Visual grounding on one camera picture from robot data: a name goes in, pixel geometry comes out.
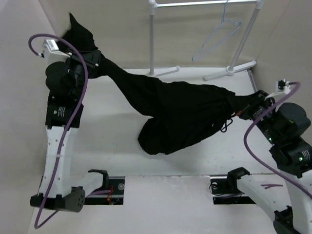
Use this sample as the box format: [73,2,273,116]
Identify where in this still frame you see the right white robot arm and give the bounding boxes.
[226,90,312,234]

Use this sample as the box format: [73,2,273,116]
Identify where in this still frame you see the white clothes rack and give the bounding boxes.
[147,0,264,81]

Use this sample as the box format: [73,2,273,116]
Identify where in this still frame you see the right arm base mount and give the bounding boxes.
[209,175,255,205]

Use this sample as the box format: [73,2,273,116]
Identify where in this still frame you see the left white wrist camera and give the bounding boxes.
[39,39,70,65]

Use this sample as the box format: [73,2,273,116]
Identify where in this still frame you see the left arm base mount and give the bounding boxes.
[84,176,125,205]

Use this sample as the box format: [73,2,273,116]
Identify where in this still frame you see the black trousers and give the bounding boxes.
[62,12,261,156]

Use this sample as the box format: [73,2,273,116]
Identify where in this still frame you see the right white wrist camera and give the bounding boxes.
[265,79,291,99]

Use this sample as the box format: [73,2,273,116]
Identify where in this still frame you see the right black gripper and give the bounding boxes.
[227,89,280,144]

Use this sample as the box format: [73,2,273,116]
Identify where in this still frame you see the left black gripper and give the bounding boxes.
[65,48,102,98]

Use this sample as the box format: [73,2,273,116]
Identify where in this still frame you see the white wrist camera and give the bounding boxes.
[265,79,291,99]
[39,39,70,65]

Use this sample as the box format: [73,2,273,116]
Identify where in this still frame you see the light blue wire hanger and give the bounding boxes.
[192,0,242,62]

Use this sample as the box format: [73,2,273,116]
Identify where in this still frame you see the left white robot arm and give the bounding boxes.
[30,50,109,213]

